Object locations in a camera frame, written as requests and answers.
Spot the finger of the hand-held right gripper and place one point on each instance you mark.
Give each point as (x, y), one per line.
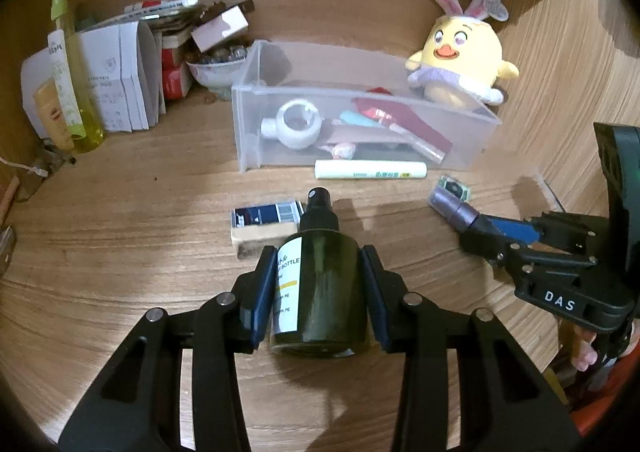
(515, 229)
(485, 237)

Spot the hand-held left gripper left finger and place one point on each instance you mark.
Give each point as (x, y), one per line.
(262, 297)

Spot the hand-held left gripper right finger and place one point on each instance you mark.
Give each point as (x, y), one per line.
(377, 297)

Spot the purple metallic cylinder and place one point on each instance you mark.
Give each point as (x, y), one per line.
(455, 209)

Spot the dark green spray bottle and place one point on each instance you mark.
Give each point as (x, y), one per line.
(325, 282)

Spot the blue black eraser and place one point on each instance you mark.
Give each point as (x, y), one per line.
(265, 222)

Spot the red box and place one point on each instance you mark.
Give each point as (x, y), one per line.
(425, 129)

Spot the white lip balm tube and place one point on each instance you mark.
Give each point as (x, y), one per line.
(370, 169)

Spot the white tape roll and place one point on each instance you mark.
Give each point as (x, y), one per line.
(300, 136)

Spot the pink paper sheet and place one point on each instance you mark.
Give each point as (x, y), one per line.
(355, 133)

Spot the clear plastic bin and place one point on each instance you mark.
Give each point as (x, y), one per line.
(250, 131)

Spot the person's right hand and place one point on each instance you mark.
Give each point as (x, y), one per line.
(585, 352)

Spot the small green black cube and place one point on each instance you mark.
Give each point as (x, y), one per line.
(452, 188)

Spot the light blue tube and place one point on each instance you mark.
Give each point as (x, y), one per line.
(352, 118)

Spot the yellow chick plush toy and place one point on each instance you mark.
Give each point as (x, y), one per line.
(460, 56)

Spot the white bowl of marbles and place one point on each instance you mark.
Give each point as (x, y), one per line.
(215, 74)

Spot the red packets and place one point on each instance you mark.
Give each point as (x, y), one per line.
(175, 81)

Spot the yellow-green bottle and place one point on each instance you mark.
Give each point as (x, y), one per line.
(87, 121)

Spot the grey metal clutter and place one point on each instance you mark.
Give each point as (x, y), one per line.
(52, 156)

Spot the silver metal object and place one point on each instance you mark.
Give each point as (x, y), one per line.
(6, 249)

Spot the white paper booklets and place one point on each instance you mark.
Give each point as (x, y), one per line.
(120, 76)

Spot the pink cardboard box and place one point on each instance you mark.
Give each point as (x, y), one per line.
(220, 29)

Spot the beige cream tube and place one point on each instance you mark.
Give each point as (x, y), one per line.
(50, 116)

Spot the white green tube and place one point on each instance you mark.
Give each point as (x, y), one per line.
(62, 81)

